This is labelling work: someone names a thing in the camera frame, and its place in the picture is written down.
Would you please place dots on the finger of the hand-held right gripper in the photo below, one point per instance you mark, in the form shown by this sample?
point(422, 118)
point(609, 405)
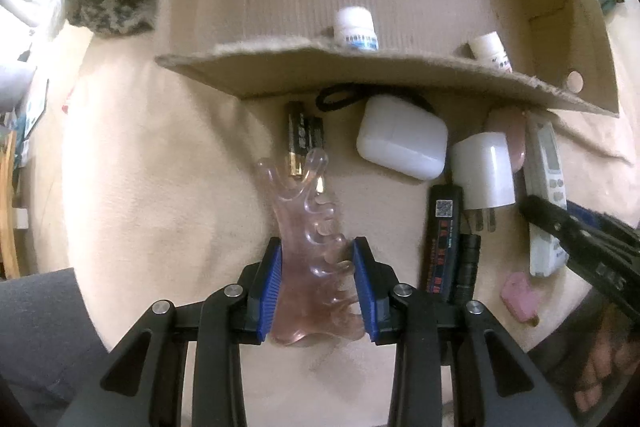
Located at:
point(550, 217)
point(600, 224)

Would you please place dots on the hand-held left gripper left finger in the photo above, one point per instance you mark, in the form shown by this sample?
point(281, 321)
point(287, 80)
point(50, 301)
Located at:
point(270, 289)

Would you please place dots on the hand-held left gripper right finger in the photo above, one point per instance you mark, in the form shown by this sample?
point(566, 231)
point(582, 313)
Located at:
point(365, 289)

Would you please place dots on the clear pink plastic comb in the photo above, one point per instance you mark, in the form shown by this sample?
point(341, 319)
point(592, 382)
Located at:
point(305, 257)

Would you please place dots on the white remote control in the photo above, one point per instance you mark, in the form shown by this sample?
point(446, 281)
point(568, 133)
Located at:
point(545, 157)

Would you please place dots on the white charger plug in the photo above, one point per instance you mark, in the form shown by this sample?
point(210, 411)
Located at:
point(485, 172)

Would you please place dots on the small pink block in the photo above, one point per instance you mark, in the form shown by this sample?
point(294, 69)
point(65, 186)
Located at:
point(519, 297)

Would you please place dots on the black rectangular device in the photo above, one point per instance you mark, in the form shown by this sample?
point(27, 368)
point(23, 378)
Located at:
point(442, 249)

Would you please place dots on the small black flashlight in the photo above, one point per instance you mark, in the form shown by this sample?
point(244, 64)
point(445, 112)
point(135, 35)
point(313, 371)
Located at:
point(467, 267)

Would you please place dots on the pale pink round object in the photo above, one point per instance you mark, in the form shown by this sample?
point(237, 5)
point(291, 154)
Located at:
point(511, 132)

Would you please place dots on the small round tan disc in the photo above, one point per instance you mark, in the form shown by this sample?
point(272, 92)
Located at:
point(575, 81)

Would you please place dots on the beige blanket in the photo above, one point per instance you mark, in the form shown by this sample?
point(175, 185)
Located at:
point(165, 182)

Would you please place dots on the white earbuds case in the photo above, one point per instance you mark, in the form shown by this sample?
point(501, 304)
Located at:
point(400, 137)

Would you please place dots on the white pill bottle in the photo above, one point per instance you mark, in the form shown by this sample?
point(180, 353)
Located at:
point(492, 52)
point(355, 29)

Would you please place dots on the person's grey trouser leg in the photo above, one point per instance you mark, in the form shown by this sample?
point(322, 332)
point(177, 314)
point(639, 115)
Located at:
point(45, 347)

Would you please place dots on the wooden frame rack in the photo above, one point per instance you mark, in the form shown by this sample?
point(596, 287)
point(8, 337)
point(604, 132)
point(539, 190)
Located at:
point(9, 207)

